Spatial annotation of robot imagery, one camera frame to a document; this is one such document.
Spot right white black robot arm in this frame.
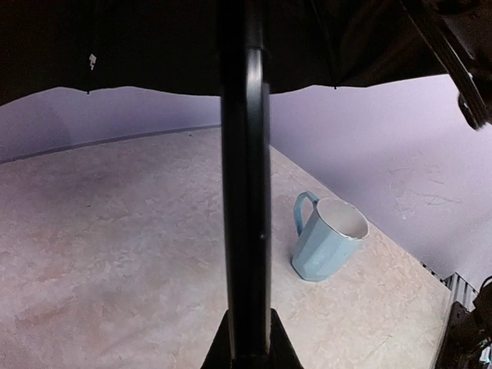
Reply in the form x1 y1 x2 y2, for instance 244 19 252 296
431 274 491 369

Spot lavender folding umbrella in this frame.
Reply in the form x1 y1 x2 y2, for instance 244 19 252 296
0 0 492 369

